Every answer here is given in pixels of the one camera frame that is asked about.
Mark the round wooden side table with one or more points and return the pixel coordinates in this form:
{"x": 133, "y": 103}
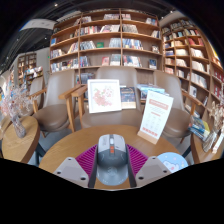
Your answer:
{"x": 203, "y": 150}
{"x": 20, "y": 146}

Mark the stack of colourful books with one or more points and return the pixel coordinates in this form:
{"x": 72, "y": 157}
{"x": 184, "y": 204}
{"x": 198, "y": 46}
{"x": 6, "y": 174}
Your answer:
{"x": 199, "y": 128}

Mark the round light blue mouse pad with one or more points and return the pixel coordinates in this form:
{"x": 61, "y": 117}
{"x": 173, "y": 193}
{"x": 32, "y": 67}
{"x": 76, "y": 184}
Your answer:
{"x": 173, "y": 161}

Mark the white framed floral picture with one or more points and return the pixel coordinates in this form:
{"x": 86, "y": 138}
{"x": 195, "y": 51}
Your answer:
{"x": 104, "y": 96}

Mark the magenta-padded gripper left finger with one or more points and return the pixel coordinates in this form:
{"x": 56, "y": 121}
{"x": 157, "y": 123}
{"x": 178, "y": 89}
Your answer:
{"x": 85, "y": 160}

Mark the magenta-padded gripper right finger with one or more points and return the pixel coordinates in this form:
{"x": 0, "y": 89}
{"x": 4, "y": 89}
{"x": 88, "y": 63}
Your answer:
{"x": 138, "y": 160}

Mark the grey computer mouse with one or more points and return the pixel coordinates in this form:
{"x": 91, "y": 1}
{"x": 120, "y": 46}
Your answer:
{"x": 111, "y": 160}

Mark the dark book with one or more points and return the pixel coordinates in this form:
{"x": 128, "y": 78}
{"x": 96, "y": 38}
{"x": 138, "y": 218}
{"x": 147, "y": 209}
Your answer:
{"x": 128, "y": 97}

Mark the glass vase with dried flowers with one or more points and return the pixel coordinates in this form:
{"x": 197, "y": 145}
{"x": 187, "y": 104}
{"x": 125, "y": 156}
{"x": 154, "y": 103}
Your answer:
{"x": 18, "y": 128}

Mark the dried flower bouquet with ribbon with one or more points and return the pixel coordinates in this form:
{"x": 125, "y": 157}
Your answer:
{"x": 218, "y": 115}

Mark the wide wooden bookshelf unit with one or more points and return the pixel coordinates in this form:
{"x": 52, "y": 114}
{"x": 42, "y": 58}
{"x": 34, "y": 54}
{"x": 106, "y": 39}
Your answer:
{"x": 106, "y": 40}

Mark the light blue books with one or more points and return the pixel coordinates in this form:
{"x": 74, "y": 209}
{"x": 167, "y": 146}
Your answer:
{"x": 150, "y": 89}

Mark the small white card sign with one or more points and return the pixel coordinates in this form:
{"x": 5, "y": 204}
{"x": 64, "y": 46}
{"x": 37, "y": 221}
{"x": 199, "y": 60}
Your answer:
{"x": 218, "y": 143}

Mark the small distant bookshelf unit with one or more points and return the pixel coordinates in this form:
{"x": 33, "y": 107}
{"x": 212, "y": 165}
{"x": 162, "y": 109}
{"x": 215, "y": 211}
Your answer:
{"x": 28, "y": 66}

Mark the white sign on wooden base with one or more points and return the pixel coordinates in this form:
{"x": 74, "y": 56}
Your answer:
{"x": 156, "y": 115}

